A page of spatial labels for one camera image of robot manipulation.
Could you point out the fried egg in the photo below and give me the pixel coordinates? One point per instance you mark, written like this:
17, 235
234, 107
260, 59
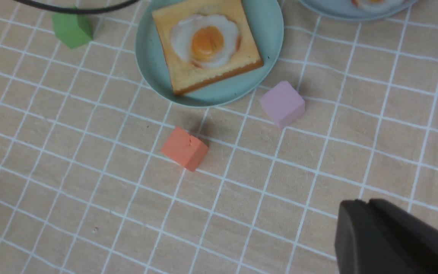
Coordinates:
205, 41
376, 6

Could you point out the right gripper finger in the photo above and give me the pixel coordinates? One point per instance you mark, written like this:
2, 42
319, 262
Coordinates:
378, 237

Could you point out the pink cube block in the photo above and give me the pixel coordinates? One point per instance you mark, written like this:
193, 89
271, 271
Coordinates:
283, 104

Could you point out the beige checkered tablecloth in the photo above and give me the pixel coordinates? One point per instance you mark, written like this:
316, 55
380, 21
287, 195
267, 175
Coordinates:
85, 189

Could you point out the orange-red cube block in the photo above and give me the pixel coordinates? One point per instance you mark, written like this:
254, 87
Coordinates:
185, 149

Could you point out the grey blue right plate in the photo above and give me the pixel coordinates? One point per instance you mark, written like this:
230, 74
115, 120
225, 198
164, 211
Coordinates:
344, 10

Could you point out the teal centre plate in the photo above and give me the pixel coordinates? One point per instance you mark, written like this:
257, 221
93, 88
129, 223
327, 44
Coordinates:
267, 25

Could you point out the green cube block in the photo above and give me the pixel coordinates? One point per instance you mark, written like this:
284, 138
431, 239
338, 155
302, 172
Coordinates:
73, 30

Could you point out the toast slice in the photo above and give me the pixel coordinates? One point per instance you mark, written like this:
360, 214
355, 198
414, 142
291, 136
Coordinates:
187, 77

